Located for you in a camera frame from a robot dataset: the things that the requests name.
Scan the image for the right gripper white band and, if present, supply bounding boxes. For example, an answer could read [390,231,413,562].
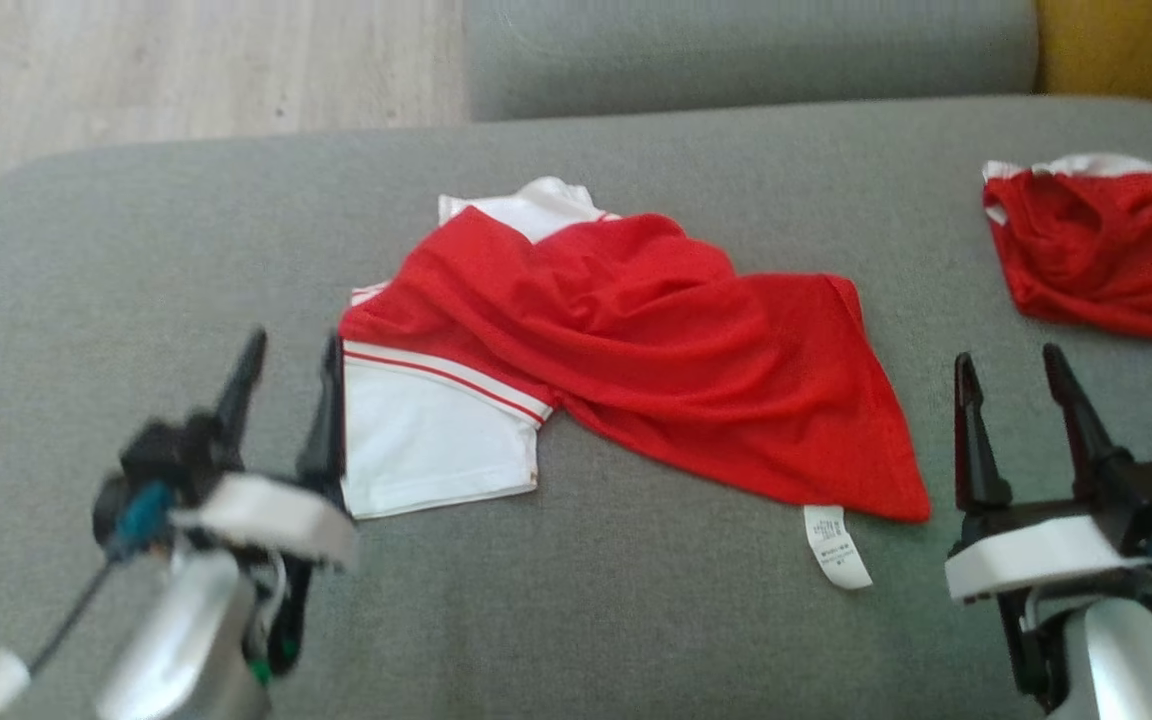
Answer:
[943,342,1152,713]

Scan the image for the large grey sofa seat cushion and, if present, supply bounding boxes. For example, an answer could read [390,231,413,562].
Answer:
[0,95,1152,720]

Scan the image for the red shorts white waistband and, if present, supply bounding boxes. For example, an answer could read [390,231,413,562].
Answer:
[981,152,1152,344]

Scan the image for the red jersey white sleeves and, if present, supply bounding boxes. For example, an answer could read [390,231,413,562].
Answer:
[337,176,933,592]

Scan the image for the small grey sofa cushion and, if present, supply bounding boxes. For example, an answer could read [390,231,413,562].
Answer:
[464,0,1041,124]

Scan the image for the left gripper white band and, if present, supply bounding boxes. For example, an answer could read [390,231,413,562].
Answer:
[168,326,361,679]

